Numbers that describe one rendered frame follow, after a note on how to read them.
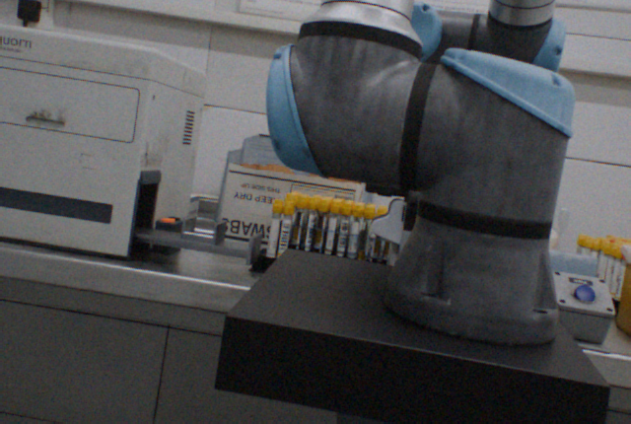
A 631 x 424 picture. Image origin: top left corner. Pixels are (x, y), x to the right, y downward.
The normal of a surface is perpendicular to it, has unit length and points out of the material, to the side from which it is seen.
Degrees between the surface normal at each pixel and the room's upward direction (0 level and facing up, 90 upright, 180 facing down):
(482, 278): 76
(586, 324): 120
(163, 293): 90
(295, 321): 4
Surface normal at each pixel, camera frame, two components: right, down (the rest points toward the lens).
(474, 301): -0.11, -0.21
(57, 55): -0.10, 0.03
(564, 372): 0.14, -0.98
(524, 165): 0.16, 0.14
